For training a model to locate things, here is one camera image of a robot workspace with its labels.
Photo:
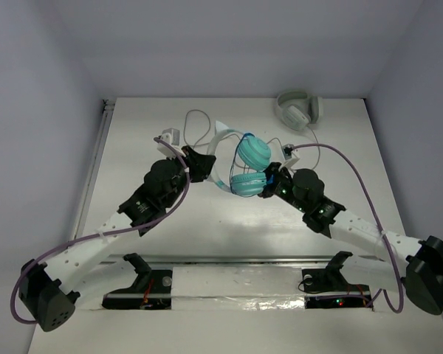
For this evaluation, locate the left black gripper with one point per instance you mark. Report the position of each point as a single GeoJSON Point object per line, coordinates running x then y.
{"type": "Point", "coordinates": [198, 164]}

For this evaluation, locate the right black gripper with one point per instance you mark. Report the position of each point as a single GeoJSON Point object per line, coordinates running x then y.
{"type": "Point", "coordinates": [276, 170]}

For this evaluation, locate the teal cat ear headphones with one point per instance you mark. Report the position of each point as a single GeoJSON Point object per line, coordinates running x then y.
{"type": "Point", "coordinates": [251, 157]}

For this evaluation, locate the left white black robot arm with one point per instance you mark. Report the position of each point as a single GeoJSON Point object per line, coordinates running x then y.
{"type": "Point", "coordinates": [50, 285]}

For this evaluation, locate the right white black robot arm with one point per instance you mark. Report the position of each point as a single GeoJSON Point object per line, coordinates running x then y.
{"type": "Point", "coordinates": [392, 262]}

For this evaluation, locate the white grey headphones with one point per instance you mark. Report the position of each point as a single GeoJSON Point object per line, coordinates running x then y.
{"type": "Point", "coordinates": [298, 109]}

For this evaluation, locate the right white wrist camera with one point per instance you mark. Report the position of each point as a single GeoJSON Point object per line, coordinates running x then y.
{"type": "Point", "coordinates": [290, 158]}

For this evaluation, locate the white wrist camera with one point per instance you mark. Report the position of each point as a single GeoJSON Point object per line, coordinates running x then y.
{"type": "Point", "coordinates": [168, 142]}
{"type": "Point", "coordinates": [290, 158]}

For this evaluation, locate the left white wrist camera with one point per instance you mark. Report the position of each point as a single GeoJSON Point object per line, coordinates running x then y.
{"type": "Point", "coordinates": [168, 142]}

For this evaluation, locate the metal base rail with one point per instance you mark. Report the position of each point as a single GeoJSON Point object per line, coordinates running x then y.
{"type": "Point", "coordinates": [242, 286]}

